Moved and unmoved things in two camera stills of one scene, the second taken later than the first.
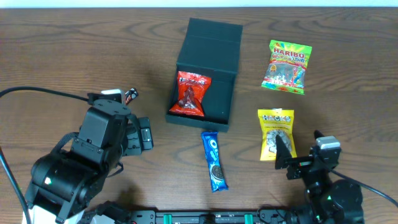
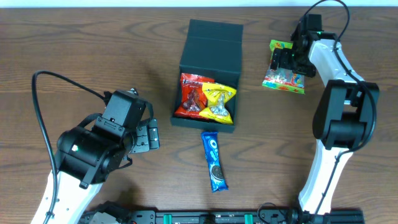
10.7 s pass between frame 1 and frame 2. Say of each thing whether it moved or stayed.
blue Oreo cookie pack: stayed
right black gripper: moved
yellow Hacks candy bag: moved
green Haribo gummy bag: stayed
